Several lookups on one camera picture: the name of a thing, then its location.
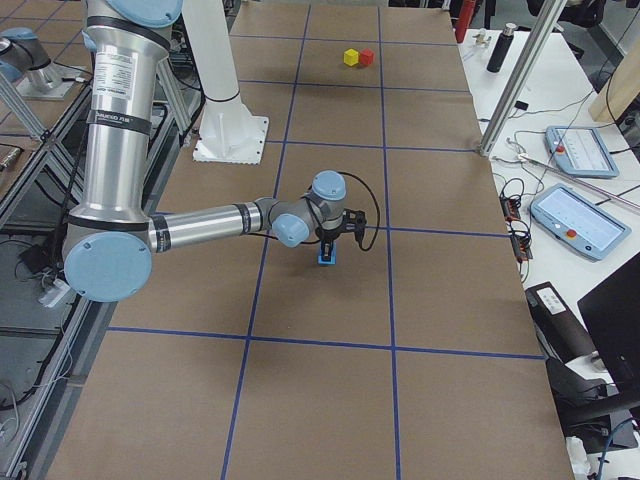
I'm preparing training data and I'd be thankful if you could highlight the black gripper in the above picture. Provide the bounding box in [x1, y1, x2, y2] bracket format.
[317, 210, 349, 260]

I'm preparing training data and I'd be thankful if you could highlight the blue wooden block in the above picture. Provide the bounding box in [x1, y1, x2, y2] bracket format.
[317, 250, 336, 266]

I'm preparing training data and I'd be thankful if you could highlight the red wooden block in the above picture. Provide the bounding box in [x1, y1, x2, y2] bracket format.
[358, 48, 375, 66]

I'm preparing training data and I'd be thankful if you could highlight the brown paper table cover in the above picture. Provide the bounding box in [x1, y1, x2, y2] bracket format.
[44, 3, 577, 480]

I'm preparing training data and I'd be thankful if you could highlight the yellow wooden block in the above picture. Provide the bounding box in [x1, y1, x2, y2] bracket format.
[343, 48, 360, 67]

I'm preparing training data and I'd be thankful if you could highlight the near teach pendant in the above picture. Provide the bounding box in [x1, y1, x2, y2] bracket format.
[529, 184, 632, 261]

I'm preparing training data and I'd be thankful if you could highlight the teach pendant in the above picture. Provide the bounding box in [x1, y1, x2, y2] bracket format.
[545, 126, 620, 179]
[529, 184, 632, 261]

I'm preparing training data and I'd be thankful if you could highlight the black water bottle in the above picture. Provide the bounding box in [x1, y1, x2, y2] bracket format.
[486, 22, 517, 73]

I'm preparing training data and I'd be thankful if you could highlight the far teach pendant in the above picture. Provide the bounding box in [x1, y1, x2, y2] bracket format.
[545, 126, 620, 179]

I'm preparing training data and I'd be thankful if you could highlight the black computer monitor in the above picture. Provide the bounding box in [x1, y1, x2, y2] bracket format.
[578, 254, 639, 390]

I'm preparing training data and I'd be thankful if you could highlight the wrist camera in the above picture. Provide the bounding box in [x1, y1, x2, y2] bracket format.
[345, 209, 366, 241]

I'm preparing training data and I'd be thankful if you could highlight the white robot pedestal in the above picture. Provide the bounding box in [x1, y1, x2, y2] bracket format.
[182, 1, 269, 165]

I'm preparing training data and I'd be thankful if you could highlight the aluminium frame post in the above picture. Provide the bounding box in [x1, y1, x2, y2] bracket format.
[478, 0, 567, 157]

